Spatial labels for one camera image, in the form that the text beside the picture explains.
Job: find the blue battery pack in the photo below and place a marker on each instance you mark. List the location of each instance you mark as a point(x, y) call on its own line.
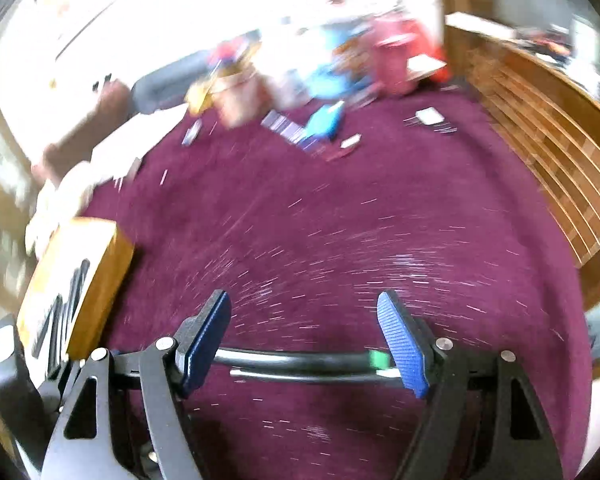
point(325, 122)

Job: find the wooden cabinet counter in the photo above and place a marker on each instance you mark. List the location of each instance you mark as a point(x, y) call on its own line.
point(547, 120)

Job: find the brown jar with tapes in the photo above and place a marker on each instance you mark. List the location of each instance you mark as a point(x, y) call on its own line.
point(238, 91)

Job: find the white paper sheets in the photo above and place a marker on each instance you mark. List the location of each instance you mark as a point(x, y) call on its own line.
point(70, 176)

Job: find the yellow taped white tray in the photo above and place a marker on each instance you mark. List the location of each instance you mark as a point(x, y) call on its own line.
point(71, 292)

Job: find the pink plastic jar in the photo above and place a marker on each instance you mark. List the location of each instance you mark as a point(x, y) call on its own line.
point(403, 54)

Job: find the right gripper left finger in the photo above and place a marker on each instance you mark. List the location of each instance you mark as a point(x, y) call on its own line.
point(199, 338)

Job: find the green capped black marker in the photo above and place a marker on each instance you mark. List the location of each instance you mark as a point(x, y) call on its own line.
point(320, 363)

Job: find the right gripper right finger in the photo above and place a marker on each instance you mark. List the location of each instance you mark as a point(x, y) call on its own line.
point(408, 343)

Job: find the blue labelled plastic jar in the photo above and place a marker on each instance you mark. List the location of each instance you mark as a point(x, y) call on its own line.
point(322, 66)

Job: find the maroon table cloth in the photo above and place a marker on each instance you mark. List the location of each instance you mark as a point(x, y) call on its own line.
point(432, 204)

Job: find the black leather sofa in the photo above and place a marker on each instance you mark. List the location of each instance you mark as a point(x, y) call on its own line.
point(167, 87)

